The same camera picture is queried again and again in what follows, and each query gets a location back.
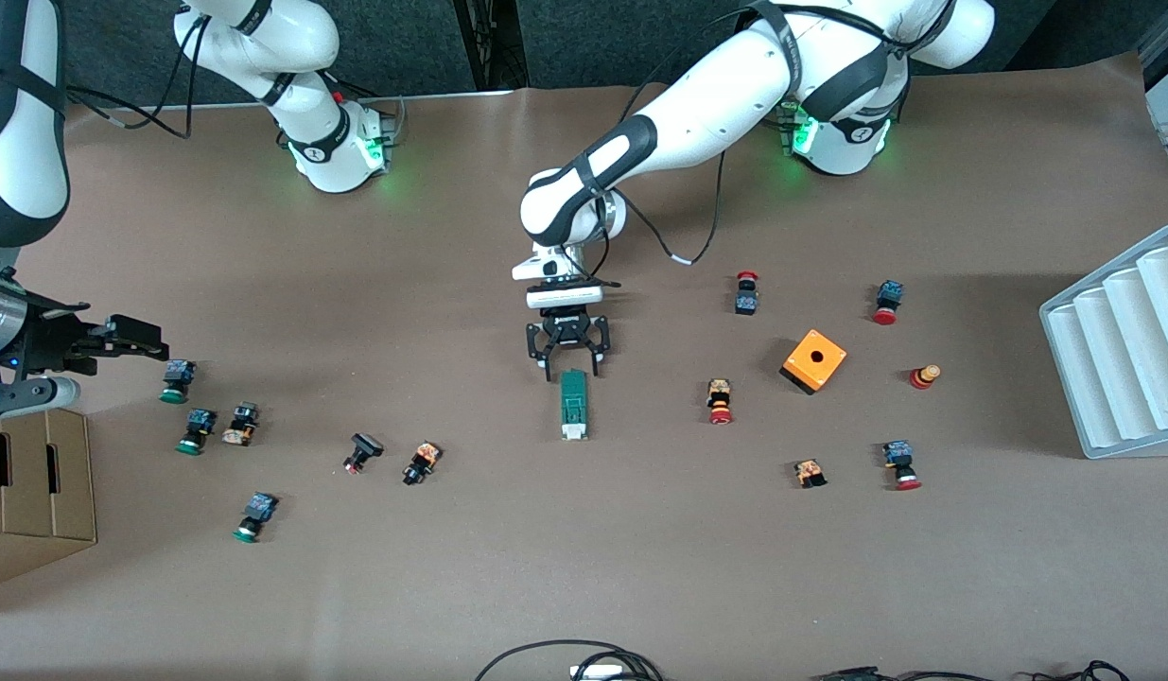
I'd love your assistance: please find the green button with blue block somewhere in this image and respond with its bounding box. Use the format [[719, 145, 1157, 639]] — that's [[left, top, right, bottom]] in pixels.
[[232, 492, 280, 545], [175, 408, 218, 457], [159, 358, 198, 406]]

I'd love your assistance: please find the brown cardboard box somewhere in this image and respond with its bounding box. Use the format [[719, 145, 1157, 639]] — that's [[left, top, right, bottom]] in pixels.
[[0, 407, 99, 592]]

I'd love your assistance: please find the black button with orange block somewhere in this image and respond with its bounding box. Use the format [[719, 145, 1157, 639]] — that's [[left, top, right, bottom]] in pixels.
[[401, 441, 443, 487]]

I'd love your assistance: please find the black square button red base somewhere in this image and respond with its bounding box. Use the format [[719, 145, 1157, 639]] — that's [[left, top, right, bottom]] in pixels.
[[342, 432, 386, 475]]

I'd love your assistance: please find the brown paper table cover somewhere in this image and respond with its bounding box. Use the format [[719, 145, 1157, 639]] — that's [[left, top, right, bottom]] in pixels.
[[0, 52, 1168, 681]]

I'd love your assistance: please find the white ridged plastic tray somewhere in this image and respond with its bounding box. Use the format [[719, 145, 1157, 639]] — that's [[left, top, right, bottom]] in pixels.
[[1039, 225, 1168, 461]]

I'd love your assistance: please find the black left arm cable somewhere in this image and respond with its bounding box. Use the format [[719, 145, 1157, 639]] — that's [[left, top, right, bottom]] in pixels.
[[598, 147, 728, 268]]

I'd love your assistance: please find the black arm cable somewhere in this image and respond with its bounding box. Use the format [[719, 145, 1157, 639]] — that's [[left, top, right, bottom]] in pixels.
[[63, 9, 216, 141], [598, 147, 728, 268]]

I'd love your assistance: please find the orange button enclosure box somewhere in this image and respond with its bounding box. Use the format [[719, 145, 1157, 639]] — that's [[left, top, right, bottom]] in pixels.
[[780, 328, 848, 396]]

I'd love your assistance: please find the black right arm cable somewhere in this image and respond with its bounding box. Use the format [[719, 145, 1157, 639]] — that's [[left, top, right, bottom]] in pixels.
[[63, 9, 216, 141]]

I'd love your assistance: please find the black looped floor cable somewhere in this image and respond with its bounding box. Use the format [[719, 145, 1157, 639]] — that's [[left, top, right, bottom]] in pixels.
[[475, 640, 665, 681]]

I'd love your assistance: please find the black curly cable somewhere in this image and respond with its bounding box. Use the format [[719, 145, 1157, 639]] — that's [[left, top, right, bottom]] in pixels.
[[1033, 660, 1133, 681]]

